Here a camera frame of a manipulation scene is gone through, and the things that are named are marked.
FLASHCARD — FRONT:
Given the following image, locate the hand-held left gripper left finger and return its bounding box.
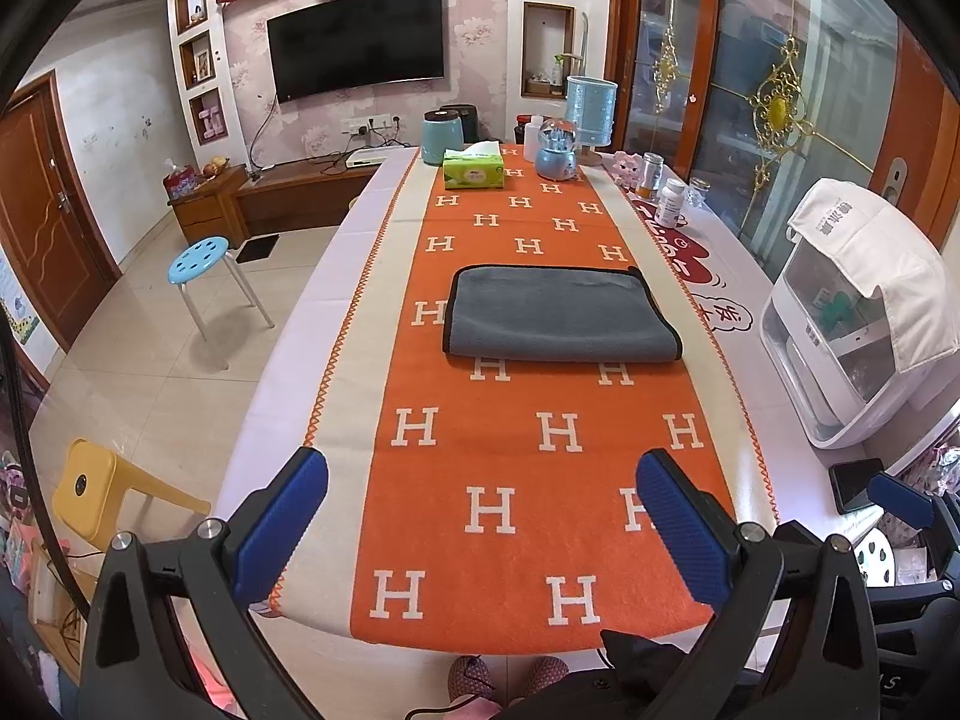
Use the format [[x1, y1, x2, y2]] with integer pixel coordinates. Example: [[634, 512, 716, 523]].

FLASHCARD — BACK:
[[79, 446, 331, 720]]

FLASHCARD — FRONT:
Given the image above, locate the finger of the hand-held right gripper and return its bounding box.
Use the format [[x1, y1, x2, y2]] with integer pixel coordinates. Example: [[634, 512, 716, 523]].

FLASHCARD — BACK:
[[868, 471, 960, 541]]

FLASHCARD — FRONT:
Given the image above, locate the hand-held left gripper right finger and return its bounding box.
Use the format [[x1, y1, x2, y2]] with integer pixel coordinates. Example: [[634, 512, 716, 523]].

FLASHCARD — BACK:
[[600, 448, 877, 720]]

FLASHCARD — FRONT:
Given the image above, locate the grey towel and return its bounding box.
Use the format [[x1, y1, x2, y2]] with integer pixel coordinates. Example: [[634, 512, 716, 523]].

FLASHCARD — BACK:
[[441, 264, 684, 362]]

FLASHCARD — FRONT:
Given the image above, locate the black smartphone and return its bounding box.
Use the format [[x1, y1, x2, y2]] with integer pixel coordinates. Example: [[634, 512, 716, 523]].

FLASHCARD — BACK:
[[829, 457, 887, 515]]

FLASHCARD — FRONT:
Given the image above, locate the white spotted stool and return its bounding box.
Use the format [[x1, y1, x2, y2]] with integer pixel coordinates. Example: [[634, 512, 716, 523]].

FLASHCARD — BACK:
[[853, 528, 910, 587]]

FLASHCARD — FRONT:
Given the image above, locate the white bottle steriliser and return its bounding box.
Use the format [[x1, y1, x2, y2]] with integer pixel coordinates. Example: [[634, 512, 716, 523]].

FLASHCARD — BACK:
[[759, 240, 927, 449]]

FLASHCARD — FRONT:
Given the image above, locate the orange letter-print blanket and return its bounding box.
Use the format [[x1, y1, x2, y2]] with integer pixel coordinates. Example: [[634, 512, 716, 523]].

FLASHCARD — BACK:
[[270, 142, 781, 650]]

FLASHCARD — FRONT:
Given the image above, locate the yellow plastic stool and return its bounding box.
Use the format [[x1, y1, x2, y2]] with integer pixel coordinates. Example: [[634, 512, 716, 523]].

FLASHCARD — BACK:
[[52, 438, 213, 553]]

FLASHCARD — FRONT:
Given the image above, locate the pink patterned slipper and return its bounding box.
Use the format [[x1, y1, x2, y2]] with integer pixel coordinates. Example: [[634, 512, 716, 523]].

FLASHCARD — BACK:
[[517, 656, 571, 700], [447, 655, 497, 706]]

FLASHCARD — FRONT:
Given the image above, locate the white cloth cover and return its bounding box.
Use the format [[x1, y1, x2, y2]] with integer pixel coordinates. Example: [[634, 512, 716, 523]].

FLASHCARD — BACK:
[[786, 178, 952, 376]]

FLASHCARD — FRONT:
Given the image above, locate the blue plastic stool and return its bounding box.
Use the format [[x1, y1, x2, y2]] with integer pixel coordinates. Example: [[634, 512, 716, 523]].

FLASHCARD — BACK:
[[168, 236, 277, 341]]

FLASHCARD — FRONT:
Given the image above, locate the wooden drawer cabinet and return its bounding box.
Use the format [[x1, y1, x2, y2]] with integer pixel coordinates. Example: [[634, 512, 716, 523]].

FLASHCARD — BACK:
[[166, 165, 250, 249]]

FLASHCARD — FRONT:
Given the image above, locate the white medicine bottle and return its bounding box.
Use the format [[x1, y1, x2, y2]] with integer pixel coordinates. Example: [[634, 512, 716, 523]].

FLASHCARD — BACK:
[[656, 178, 688, 228]]

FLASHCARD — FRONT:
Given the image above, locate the wooden television bench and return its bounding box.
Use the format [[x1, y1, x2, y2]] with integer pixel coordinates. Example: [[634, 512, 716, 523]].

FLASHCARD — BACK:
[[229, 156, 391, 238]]

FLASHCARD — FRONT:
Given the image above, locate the wooden door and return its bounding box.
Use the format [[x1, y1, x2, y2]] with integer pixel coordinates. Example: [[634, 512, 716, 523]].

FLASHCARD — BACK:
[[0, 70, 122, 350]]

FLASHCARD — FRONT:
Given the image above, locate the blue snow globe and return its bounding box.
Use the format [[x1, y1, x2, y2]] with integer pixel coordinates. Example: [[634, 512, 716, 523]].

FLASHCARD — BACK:
[[535, 118, 581, 182]]

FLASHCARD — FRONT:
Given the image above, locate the green tissue box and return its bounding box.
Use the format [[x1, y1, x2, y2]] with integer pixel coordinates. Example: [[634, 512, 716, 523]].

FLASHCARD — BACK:
[[441, 142, 505, 191]]

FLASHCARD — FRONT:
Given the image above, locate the light blue kettle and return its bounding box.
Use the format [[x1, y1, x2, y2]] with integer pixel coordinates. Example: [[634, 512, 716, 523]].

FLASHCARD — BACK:
[[421, 109, 464, 166]]

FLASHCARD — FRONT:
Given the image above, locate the white plastic bottle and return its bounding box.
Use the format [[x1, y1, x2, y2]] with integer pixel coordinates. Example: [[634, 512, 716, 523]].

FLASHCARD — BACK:
[[515, 115, 545, 163]]

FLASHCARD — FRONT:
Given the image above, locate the black kitchen appliance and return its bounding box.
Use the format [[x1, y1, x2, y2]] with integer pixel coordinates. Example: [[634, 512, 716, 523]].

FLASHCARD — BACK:
[[439, 103, 482, 148]]

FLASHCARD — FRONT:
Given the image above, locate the glass sliding door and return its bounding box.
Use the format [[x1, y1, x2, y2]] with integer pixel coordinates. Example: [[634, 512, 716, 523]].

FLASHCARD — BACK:
[[606, 0, 946, 256]]

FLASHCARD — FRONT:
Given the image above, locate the black flat television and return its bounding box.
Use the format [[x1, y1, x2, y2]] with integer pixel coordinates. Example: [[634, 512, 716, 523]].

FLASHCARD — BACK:
[[267, 0, 446, 105]]

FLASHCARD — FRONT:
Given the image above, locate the wall power strip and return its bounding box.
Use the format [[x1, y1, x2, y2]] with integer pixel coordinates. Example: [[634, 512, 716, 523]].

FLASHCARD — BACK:
[[340, 115, 403, 138]]

